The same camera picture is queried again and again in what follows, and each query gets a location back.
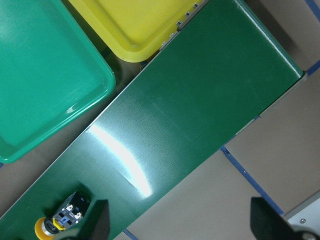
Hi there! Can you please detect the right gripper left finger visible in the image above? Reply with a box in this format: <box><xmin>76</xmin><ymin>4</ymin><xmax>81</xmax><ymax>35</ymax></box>
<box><xmin>54</xmin><ymin>199</ymin><xmax>111</xmax><ymax>240</ymax></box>

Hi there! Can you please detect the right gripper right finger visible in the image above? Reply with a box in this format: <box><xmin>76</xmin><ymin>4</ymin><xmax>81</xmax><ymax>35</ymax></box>
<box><xmin>250</xmin><ymin>197</ymin><xmax>320</xmax><ymax>240</ymax></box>

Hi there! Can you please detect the yellow push button switch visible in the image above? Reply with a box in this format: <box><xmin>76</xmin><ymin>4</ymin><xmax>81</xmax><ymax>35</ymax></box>
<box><xmin>34</xmin><ymin>191</ymin><xmax>91</xmax><ymax>240</ymax></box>

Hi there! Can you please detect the green conveyor belt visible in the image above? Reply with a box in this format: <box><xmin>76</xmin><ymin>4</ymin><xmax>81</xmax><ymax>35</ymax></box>
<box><xmin>0</xmin><ymin>0</ymin><xmax>304</xmax><ymax>240</ymax></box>

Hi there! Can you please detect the green plastic tray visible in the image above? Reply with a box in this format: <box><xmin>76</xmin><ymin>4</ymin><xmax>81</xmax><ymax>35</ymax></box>
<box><xmin>0</xmin><ymin>0</ymin><xmax>116</xmax><ymax>164</ymax></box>

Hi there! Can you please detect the yellow plastic tray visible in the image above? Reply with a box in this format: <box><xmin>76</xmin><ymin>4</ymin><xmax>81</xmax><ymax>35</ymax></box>
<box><xmin>70</xmin><ymin>0</ymin><xmax>207</xmax><ymax>63</ymax></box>

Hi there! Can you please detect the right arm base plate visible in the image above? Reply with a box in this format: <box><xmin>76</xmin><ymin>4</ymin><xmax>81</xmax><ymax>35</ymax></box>
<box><xmin>284</xmin><ymin>191</ymin><xmax>320</xmax><ymax>235</ymax></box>

